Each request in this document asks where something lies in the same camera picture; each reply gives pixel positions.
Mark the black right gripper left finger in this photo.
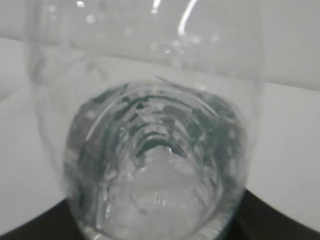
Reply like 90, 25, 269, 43
0, 200, 84, 240

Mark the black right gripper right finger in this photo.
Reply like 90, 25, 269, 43
231, 190, 320, 240

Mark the clear green-label water bottle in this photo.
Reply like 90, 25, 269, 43
25, 0, 263, 240

